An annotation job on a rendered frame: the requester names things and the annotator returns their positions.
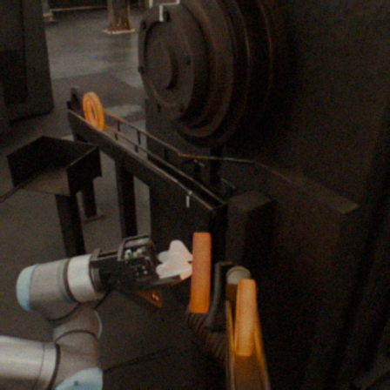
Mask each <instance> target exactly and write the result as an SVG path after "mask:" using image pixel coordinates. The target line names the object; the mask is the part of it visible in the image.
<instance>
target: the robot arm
mask: <svg viewBox="0 0 390 390"><path fill-rule="evenodd" d="M140 237H143V238H144V239H140ZM133 239H140V240H136V241H132V240H133ZM124 245H125V247H124ZM124 248H125V249H124ZM155 250H156V249H155V246H154V244H153V242H151V240H150V238H149V234H148V233H146V234H142V235H138V236H133V237H130V238H129V239H128V238H125V239H124V242H123V244H122V245H120V248H119V250H116V251H111V252H102V251H101V249H97V250H94V252H93V254H89V255H84V256H80V257H76V258H72V259H64V260H59V261H56V262H51V263H46V264H42V265H40V264H36V265H35V266H31V267H27V268H25V269H24V270H22V272H21V273H20V275H19V276H18V279H17V300H18V302H19V304H20V306H22V307H23V308H24V309H25V310H27V311H32V312H33V311H35V310H37V311H40V313H41V314H42V315H43V316H44V317H45V318H46V320H47V321H48V322H49V323H50V325H51V326H52V328H53V342H50V343H45V342H40V341H34V340H24V339H18V338H12V337H6V336H1V335H0V387H3V388H13V389H22V390H102V386H103V381H102V376H103V371H102V370H101V363H100V355H99V347H98V339H99V337H100V334H101V332H102V322H101V320H99V317H98V315H97V313H96V312H95V311H94V310H93V309H92V308H91V306H90V304H89V303H88V301H89V300H94V299H101V298H103V297H104V294H105V293H109V292H110V291H111V290H112V288H113V289H115V290H116V291H118V292H120V293H122V294H123V295H124V296H125V297H127V298H128V299H130V300H132V301H133V302H135V303H137V304H138V305H140V306H142V307H143V308H144V309H145V310H147V311H148V312H150V313H155V312H156V311H158V310H159V309H160V308H161V307H162V300H163V294H162V293H161V292H159V291H158V290H163V289H165V288H167V287H170V286H173V285H175V284H177V283H178V282H181V280H182V279H185V278H187V276H189V275H190V274H191V273H192V255H191V254H190V253H189V252H188V251H187V250H186V249H185V247H184V246H183V244H182V243H181V242H179V241H173V242H172V243H171V247H170V250H169V251H168V252H162V253H160V254H159V255H156V254H155Z"/></svg>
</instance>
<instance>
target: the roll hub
mask: <svg viewBox="0 0 390 390"><path fill-rule="evenodd" d="M160 5H162V12H163V10H168V12H169V19H168V21H165V20H163V21H161V20H160ZM143 20H145V21H146V24H147V26H146V30H143V29H141V26H140V30H139V33H138V65H142V66H143V70H144V71H143V74H140V77H141V80H142V83H143V86H144V88H145V93H146V95H147V97H148V98H149V100H150V102H151V104H153V106H155V103H159V104H160V107H161V110H160V111H159V113H160V114H161V115H162V116H164V117H165V118H166V119H168V120H178V119H182V118H185V117H190V116H191V115H194V114H196V113H197V112H198V111H199V110H200V108H201V107H202V105H203V103H204V101H205V97H206V94H207V91H208V85H209V76H210V67H209V57H208V50H207V46H206V42H205V37H204V34H203V32H202V30H201V28H200V26H199V24H198V21H197V19H196V18H195V16H194V15H193V14H192V13H191V12H190V11H189V10H188V9H187V8H186V7H185V6H183V5H181V4H179V3H172V4H161V3H159V4H154V5H152V7H151V8H150V9H148V11H146V13H145V15H144V17H143ZM183 55H187V56H189V59H190V63H189V65H187V66H185V65H183V63H182V57H183ZM177 102H181V103H182V104H183V106H184V109H183V110H182V111H178V110H177V106H176V105H177Z"/></svg>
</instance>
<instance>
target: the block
mask: <svg viewBox="0 0 390 390"><path fill-rule="evenodd" d="M272 209H273V202H272V201H271V200H270V198H268V197H267V196H265V195H264V194H262V193H261V192H259V191H256V190H252V191H249V192H245V193H242V194H240V195H238V196H235V197H232V198H230V201H229V211H227V224H226V237H225V260H232V264H233V266H232V267H227V269H228V270H231V269H232V268H233V267H236V266H242V267H244V268H246V269H247V270H248V271H249V273H250V275H251V274H253V273H255V272H257V271H259V270H261V269H263V268H264V266H265V261H266V248H267V244H268V241H269V234H270V228H271V221H272Z"/></svg>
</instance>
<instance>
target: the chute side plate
mask: <svg viewBox="0 0 390 390"><path fill-rule="evenodd" d="M67 113H68V119H69V124H70V128H71V125H74V126H75V128H76V132H77V133H78V134H79V135H81V136H82V137H83V138H85V139H86V140H88V141H89V142H90V143H92V144H93V145H99V150H100V151H102V152H103V153H104V154H106V155H107V156H108V158H110V159H111V160H113V161H114V159H113V155H114V156H117V157H118V159H119V160H120V165H121V166H122V167H123V168H125V169H126V170H127V171H128V172H129V173H131V174H132V175H133V176H135V177H136V178H137V179H139V180H140V181H141V182H143V183H144V184H145V185H147V186H148V187H150V188H151V189H152V190H153V191H155V192H156V193H158V194H159V195H161V196H162V197H163V198H165V200H166V201H168V202H169V203H170V204H171V205H173V206H174V207H176V208H177V209H178V210H179V211H180V212H182V213H183V214H184V215H185V216H186V217H187V218H188V219H189V220H190V221H191V222H192V223H194V224H195V217H197V218H198V219H199V220H200V221H202V222H203V223H204V224H205V232H209V233H210V224H211V213H210V212H209V211H208V210H206V209H205V208H204V207H203V206H202V205H201V204H200V203H199V202H197V201H196V200H195V198H192V197H191V196H190V195H189V194H188V193H186V192H185V191H183V190H182V189H181V188H180V187H179V186H177V185H176V184H174V183H173V182H171V181H170V180H169V179H168V178H166V177H164V176H163V175H161V174H160V173H158V172H156V171H154V170H153V169H152V168H151V167H149V166H148V165H146V164H144V163H143V162H141V161H140V160H138V158H136V157H135V156H133V155H132V154H130V153H129V152H128V151H127V150H125V149H124V148H122V147H120V146H119V145H117V144H116V143H114V142H113V141H110V140H109V139H108V138H106V137H105V136H103V135H102V134H100V133H99V132H97V131H96V130H94V129H93V128H91V127H90V126H89V125H87V124H86V123H84V122H83V121H81V120H80V119H78V118H76V117H75V116H73V115H72V114H70V113H69V112H67ZM71 129H72V128H71ZM187 196H188V207H187Z"/></svg>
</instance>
